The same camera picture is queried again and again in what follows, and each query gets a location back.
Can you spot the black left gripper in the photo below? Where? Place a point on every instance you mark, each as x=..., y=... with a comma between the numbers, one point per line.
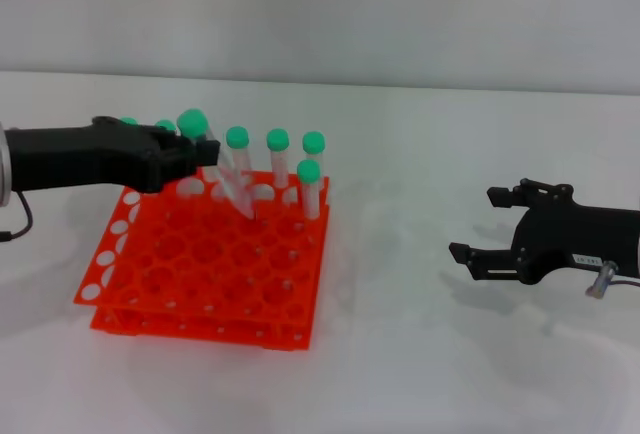
x=85, y=159

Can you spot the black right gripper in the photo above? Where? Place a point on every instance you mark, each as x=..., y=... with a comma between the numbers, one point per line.
x=575, y=234

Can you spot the green capped white labelled tube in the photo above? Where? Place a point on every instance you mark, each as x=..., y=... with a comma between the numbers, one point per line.
x=193, y=123

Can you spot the red plastic test tube rack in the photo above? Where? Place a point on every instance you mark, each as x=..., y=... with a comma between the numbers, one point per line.
x=200, y=264

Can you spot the clear plug connector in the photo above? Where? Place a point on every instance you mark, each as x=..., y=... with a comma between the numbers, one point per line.
x=601, y=280

